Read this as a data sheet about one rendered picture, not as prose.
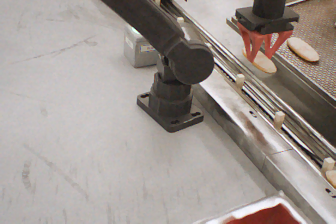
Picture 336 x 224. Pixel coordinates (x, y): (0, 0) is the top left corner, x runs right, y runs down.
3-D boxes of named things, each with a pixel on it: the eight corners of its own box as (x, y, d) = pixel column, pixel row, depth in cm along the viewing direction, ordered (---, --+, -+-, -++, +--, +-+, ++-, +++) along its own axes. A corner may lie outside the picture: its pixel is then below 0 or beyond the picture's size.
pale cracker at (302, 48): (282, 41, 117) (282, 37, 116) (297, 37, 118) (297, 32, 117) (308, 64, 109) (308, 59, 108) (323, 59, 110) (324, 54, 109)
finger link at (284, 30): (287, 64, 101) (297, 20, 96) (255, 71, 99) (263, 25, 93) (267, 48, 106) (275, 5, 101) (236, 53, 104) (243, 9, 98)
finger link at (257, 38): (281, 65, 101) (291, 21, 96) (249, 71, 98) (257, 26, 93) (261, 49, 106) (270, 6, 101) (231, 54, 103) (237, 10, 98)
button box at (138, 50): (120, 65, 124) (122, 22, 118) (151, 60, 127) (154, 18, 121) (133, 83, 118) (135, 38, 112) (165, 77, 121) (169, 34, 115)
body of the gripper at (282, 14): (299, 25, 97) (308, -13, 93) (251, 33, 93) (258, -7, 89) (278, 11, 102) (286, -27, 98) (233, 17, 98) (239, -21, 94)
